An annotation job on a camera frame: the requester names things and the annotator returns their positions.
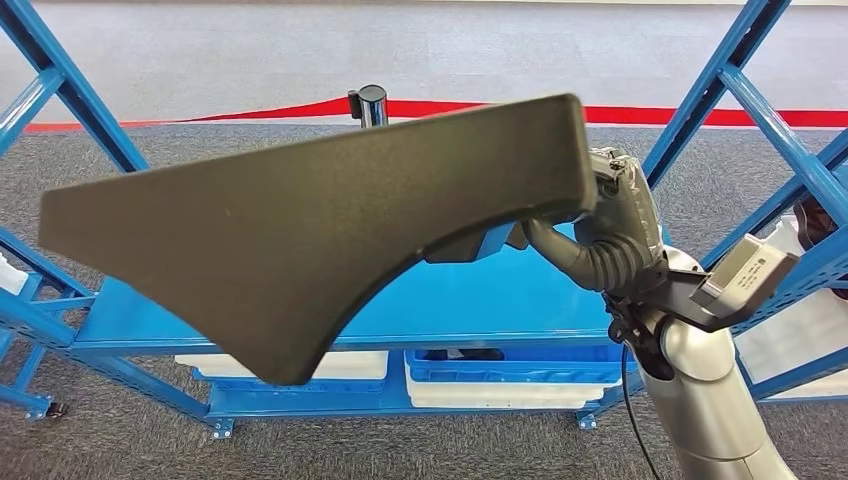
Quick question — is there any white plastic crate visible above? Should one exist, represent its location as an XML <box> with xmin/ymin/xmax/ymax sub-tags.
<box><xmin>174</xmin><ymin>351</ymin><xmax>390</xmax><ymax>381</ymax></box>
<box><xmin>0</xmin><ymin>251</ymin><xmax>29</xmax><ymax>297</ymax></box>
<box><xmin>405</xmin><ymin>374</ymin><xmax>621</xmax><ymax>410</ymax></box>
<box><xmin>731</xmin><ymin>215</ymin><xmax>848</xmax><ymax>399</ymax></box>

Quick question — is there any black plastic panel part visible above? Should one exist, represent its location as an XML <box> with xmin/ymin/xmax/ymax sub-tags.
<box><xmin>37</xmin><ymin>92</ymin><xmax>600</xmax><ymax>388</ymax></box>

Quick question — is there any blue metal shelf rack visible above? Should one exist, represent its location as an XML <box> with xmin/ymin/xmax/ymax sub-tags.
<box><xmin>0</xmin><ymin>0</ymin><xmax>848</xmax><ymax>440</ymax></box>
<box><xmin>698</xmin><ymin>125</ymin><xmax>848</xmax><ymax>407</ymax></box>
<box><xmin>0</xmin><ymin>228</ymin><xmax>97</xmax><ymax>422</ymax></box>

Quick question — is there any chrome barrier post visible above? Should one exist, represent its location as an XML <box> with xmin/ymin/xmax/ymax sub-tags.
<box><xmin>347</xmin><ymin>84</ymin><xmax>390</xmax><ymax>129</ymax></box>

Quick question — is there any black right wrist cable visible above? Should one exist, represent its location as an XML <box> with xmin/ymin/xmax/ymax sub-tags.
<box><xmin>604</xmin><ymin>294</ymin><xmax>654</xmax><ymax>480</ymax></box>

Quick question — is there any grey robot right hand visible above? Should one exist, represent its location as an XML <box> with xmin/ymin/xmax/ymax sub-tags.
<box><xmin>521</xmin><ymin>145</ymin><xmax>667</xmax><ymax>274</ymax></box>

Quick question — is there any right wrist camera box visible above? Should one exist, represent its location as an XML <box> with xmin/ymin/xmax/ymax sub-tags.
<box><xmin>639</xmin><ymin>233</ymin><xmax>801</xmax><ymax>335</ymax></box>

